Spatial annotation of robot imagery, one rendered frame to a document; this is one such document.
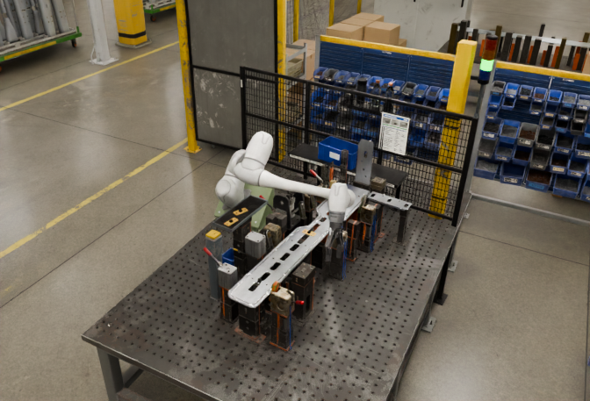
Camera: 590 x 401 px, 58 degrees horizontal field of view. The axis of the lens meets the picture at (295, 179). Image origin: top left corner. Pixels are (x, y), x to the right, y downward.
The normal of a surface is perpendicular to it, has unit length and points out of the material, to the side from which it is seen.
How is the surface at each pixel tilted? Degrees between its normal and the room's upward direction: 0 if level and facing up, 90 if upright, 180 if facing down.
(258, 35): 90
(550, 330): 0
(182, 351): 0
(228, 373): 0
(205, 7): 90
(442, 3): 90
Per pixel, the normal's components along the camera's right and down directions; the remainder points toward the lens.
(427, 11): -0.45, 0.43
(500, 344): 0.02, -0.87
